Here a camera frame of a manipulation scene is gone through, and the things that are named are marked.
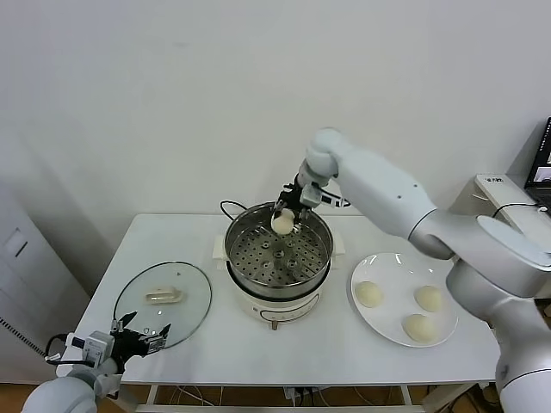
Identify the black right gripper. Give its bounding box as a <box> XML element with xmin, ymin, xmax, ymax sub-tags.
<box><xmin>274</xmin><ymin>182</ymin><xmax>311</xmax><ymax>233</ymax></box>

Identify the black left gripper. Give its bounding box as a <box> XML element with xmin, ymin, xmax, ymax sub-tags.
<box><xmin>109</xmin><ymin>311</ymin><xmax>172</xmax><ymax>361</ymax></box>

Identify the white steamed baozi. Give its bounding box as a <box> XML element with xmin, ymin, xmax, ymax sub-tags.
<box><xmin>270</xmin><ymin>209</ymin><xmax>296</xmax><ymax>236</ymax></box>
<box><xmin>355</xmin><ymin>281</ymin><xmax>384</xmax><ymax>309</ymax></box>
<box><xmin>414</xmin><ymin>285</ymin><xmax>445</xmax><ymax>313</ymax></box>
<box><xmin>402</xmin><ymin>313</ymin><xmax>438</xmax><ymax>343</ymax></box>

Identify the round glass pot lid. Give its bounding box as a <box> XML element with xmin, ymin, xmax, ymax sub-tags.
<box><xmin>114</xmin><ymin>261</ymin><xmax>214</xmax><ymax>350</ymax></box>

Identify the stainless steel steamer basket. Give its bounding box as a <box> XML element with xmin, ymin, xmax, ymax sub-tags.
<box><xmin>212</xmin><ymin>201</ymin><xmax>347</xmax><ymax>299</ymax></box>

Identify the cream white electric cooker base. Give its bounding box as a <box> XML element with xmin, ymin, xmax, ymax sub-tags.
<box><xmin>226</xmin><ymin>253</ymin><xmax>341</xmax><ymax>333</ymax></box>

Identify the white grey cabinet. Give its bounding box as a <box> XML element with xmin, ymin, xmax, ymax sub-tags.
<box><xmin>0</xmin><ymin>184</ymin><xmax>91</xmax><ymax>386</ymax></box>

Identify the large white round plate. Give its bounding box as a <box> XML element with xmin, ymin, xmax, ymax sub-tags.
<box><xmin>350</xmin><ymin>252</ymin><xmax>459</xmax><ymax>348</ymax></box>

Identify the white side desk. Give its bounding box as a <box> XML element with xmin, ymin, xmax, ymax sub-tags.
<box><xmin>447</xmin><ymin>173</ymin><xmax>551</xmax><ymax>229</ymax></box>

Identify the black open laptop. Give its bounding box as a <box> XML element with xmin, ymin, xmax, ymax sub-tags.
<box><xmin>523</xmin><ymin>116</ymin><xmax>551</xmax><ymax>203</ymax></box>

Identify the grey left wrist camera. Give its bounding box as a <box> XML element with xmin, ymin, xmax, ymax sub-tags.
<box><xmin>66</xmin><ymin>330</ymin><xmax>116</xmax><ymax>367</ymax></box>

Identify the black cooker power cord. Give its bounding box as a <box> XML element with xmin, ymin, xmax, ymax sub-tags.
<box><xmin>220</xmin><ymin>200</ymin><xmax>247</xmax><ymax>225</ymax></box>

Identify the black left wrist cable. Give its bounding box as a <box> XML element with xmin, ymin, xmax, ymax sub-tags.
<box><xmin>45</xmin><ymin>334</ymin><xmax>72</xmax><ymax>367</ymax></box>

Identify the white table frame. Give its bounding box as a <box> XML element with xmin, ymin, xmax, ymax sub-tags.
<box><xmin>85</xmin><ymin>382</ymin><xmax>479</xmax><ymax>413</ymax></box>

